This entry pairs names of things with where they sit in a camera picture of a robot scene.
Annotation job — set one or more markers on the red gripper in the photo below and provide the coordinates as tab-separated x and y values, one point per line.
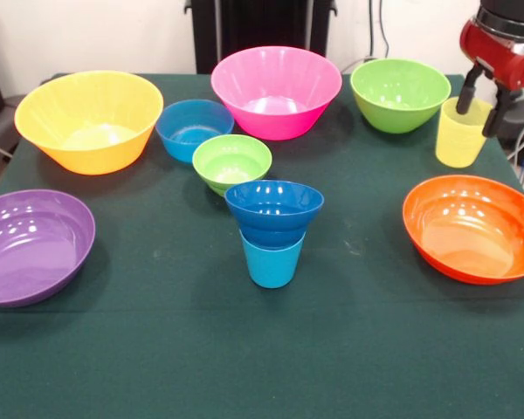
498	61

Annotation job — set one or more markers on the translucent yellow plastic cup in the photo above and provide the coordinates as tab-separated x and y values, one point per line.
458	144

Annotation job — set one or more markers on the large green plastic bowl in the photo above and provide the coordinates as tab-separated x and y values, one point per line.
397	87

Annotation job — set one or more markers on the small dark blue bowl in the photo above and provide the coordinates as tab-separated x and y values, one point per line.
273	222

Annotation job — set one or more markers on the light blue plastic cup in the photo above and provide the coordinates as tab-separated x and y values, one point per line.
270	266

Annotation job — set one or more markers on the black knob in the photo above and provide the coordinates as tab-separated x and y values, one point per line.
516	97

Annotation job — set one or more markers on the shallow orange plastic bowl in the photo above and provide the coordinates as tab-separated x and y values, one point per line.
471	231

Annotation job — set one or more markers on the large pink plastic bowl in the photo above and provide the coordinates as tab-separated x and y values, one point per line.
275	78

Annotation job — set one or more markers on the small green plastic bowl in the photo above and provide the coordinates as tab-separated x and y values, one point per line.
229	161

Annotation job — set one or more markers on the translucent light blue bowl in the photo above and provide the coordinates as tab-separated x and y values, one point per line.
188	126

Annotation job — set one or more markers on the dark green tablecloth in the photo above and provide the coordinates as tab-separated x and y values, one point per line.
262	349

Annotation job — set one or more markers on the large yellow plastic bowl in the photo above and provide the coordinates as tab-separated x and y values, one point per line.
87	100

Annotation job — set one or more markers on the shallow purple plastic bowl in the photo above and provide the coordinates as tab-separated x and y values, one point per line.
30	249

